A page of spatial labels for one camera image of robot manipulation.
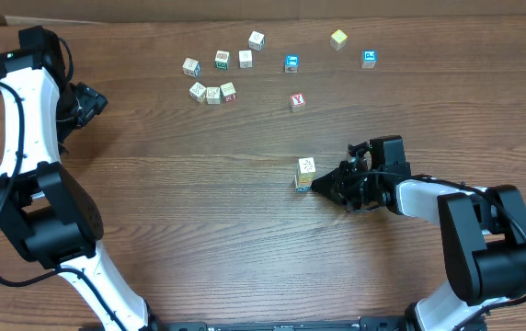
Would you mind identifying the blue top turtle block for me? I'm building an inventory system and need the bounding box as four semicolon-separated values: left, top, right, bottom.
361;50;377;69

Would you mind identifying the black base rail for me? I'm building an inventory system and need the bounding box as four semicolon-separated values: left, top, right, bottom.
151;316;420;331

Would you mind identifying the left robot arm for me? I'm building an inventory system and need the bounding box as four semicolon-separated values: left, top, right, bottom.
0;26;161;330

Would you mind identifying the red 3 wooden block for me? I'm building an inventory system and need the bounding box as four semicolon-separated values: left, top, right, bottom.
295;179;312;187

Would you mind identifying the red Y wooden block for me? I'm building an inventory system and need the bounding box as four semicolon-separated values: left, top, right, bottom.
290;93;306;112

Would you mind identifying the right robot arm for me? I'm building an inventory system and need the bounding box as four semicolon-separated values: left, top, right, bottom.
311;135;526;331

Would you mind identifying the wooden block green edge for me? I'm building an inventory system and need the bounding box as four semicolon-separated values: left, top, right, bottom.
206;87;222;105

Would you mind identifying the wooden block red side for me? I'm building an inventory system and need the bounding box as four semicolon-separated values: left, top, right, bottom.
220;82;236;103

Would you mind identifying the wooden block far left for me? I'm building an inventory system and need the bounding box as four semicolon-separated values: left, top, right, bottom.
189;82;207;103

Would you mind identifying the wooden block blue side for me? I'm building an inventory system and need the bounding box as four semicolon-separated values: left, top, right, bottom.
182;58;200;77

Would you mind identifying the green sided wooden block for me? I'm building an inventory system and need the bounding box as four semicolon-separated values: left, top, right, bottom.
214;51;230;70

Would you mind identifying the yellow top wooden block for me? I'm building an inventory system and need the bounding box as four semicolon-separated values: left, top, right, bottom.
330;29;348;51

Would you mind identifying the plain wooden block yellow side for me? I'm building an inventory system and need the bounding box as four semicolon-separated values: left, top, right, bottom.
297;157;316;176

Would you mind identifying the plain top wooden block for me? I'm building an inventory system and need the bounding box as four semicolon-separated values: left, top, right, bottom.
238;50;253;69

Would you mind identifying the blue top middle block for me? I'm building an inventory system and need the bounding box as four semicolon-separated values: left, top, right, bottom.
284;54;299;73

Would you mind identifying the wooden block yellow K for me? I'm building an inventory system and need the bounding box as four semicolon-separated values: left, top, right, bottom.
295;172;315;182

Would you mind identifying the brown cardboard backdrop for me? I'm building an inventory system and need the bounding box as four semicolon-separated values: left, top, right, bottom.
0;0;526;25

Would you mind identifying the wooden block J side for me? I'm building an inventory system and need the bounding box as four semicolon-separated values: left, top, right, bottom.
248;31;265;51

